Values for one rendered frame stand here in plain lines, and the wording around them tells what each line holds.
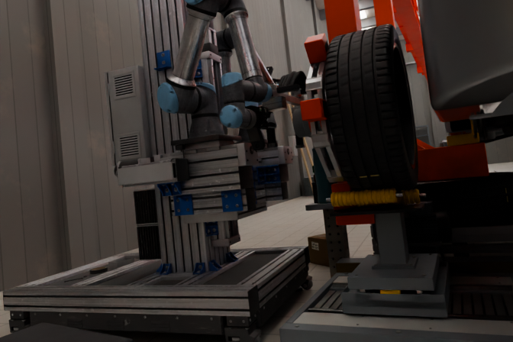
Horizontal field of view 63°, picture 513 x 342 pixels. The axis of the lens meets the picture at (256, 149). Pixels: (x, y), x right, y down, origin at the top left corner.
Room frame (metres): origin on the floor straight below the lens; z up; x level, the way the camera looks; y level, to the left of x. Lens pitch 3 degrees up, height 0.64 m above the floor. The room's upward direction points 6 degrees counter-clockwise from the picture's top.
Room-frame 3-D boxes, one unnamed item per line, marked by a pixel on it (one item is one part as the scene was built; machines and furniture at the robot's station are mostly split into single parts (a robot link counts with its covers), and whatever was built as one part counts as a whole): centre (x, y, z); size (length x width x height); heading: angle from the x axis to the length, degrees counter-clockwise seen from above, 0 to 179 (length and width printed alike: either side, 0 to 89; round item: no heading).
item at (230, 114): (1.47, 0.06, 0.85); 0.11 x 0.08 x 0.09; 154
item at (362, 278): (1.72, -0.51, 0.32); 0.40 x 0.30 x 0.28; 155
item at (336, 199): (1.65, -0.39, 0.51); 0.29 x 0.06 x 0.06; 65
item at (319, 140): (1.80, -0.35, 0.85); 0.54 x 0.07 x 0.54; 155
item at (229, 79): (1.49, 0.05, 0.95); 0.11 x 0.08 x 0.11; 138
